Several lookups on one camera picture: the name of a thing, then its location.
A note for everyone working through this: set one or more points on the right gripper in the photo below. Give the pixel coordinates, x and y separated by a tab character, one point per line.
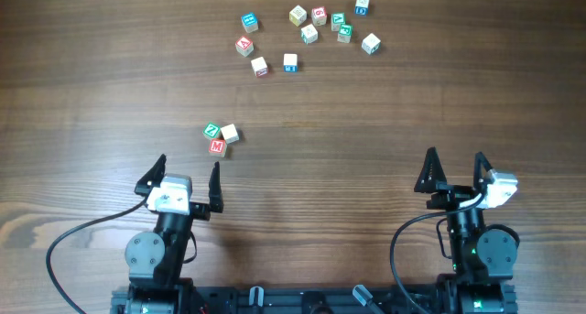
456	191

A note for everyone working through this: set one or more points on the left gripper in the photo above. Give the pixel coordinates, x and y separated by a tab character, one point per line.
198	209

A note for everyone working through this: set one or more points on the red M wooden block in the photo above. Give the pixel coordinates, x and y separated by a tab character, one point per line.
217	147

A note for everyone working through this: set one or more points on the green Z wooden block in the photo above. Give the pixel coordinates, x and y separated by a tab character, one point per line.
212	131

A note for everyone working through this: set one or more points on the plain block yellow side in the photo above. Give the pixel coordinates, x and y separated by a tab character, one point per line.
230	134

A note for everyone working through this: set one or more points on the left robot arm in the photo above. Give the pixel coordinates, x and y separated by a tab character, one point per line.
155	258

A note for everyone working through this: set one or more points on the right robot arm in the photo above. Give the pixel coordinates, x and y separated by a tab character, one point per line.
482	255

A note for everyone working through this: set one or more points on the plain block red side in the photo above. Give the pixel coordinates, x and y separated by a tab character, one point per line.
259	66

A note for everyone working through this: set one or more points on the plain block far right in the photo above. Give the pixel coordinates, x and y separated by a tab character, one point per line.
371	43

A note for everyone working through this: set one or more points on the red A wooden block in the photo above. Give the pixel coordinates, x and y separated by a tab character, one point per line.
244	46

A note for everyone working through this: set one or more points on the plain block blue side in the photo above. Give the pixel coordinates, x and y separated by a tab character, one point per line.
290	62

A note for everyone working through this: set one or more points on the green F wooden block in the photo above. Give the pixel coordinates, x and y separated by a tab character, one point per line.
345	33

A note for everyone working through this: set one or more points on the blue-top wooden block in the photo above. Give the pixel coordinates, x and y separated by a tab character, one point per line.
250	22

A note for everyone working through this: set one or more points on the block blue C side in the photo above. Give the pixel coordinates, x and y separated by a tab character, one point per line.
361	7

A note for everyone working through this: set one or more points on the green V wooden block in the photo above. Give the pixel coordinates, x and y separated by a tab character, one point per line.
337	20

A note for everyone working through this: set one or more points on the red 9 wooden block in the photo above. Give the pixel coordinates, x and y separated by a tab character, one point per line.
319	16

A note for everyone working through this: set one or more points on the yellow-top wooden block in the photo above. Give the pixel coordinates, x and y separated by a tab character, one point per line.
298	15

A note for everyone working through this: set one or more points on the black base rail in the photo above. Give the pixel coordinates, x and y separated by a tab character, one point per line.
316	300

